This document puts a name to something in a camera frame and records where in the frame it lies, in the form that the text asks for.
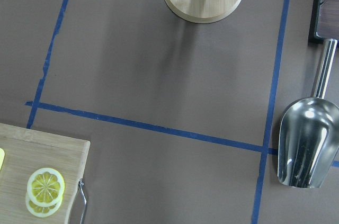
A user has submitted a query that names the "metal scoop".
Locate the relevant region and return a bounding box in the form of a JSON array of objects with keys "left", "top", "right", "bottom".
[{"left": 278, "top": 39, "right": 338, "bottom": 188}]

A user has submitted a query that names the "lemon slice upper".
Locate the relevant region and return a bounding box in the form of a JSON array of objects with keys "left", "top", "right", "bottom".
[{"left": 26, "top": 167, "right": 65, "bottom": 207}]

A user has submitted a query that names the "wooden cutting board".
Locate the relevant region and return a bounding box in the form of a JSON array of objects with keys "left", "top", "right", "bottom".
[{"left": 1, "top": 124, "right": 90, "bottom": 223}]

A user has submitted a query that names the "black framed glass tray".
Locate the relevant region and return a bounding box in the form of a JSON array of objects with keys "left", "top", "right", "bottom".
[{"left": 308, "top": 0, "right": 338, "bottom": 44}]

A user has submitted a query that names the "lemon slice lower stacked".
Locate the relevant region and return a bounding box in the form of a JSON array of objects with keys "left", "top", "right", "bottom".
[{"left": 25, "top": 194, "right": 63, "bottom": 218}]

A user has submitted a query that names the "yellow plastic knife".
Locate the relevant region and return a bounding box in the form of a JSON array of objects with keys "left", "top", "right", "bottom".
[{"left": 0, "top": 148, "right": 5, "bottom": 169}]

